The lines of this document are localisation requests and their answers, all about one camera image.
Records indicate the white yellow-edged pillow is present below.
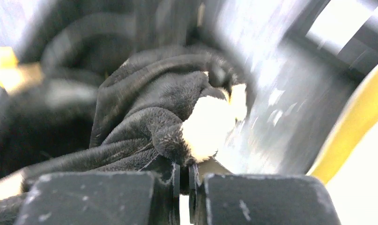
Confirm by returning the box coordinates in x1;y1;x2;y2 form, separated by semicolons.
308;64;378;225

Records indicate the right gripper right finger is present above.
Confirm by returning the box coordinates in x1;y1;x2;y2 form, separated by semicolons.
188;159;340;225

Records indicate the black floral pillowcase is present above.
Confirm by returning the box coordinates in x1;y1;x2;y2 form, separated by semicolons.
0;0;258;225

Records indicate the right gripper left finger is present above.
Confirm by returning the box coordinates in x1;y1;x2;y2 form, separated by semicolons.
15;165;180;225

